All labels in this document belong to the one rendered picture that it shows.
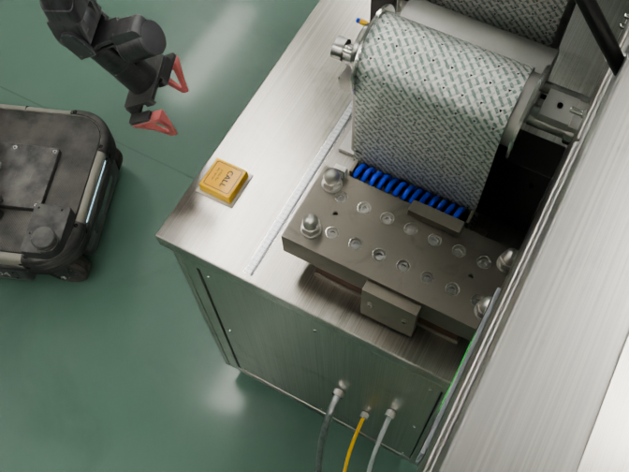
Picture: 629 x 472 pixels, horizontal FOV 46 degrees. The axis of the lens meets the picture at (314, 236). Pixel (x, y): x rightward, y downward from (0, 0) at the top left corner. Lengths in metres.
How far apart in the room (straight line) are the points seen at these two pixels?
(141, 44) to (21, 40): 1.89
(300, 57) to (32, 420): 1.35
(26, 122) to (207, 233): 1.22
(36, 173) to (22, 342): 0.52
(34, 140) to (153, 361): 0.78
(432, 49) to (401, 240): 0.33
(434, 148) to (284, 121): 0.44
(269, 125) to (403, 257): 0.46
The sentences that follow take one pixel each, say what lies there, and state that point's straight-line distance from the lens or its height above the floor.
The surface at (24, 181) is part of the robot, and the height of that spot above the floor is 0.26.
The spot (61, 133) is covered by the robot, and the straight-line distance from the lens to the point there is 2.49.
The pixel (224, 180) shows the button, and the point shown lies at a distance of 1.46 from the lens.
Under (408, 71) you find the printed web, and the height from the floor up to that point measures 1.29.
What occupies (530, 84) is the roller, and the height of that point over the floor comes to 1.31.
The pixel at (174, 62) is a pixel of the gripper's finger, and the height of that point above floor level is 1.12.
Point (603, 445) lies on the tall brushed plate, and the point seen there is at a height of 1.44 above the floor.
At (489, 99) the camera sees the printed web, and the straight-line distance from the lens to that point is 1.10.
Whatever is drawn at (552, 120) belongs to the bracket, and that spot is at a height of 1.29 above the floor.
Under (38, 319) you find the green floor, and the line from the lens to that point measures 2.49.
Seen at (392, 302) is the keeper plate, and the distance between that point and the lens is 1.23.
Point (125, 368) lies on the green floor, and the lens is 2.35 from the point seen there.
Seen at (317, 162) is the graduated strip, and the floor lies 0.90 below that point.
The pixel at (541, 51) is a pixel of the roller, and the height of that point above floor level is 1.23.
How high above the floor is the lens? 2.17
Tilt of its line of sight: 64 degrees down
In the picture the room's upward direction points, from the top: 4 degrees counter-clockwise
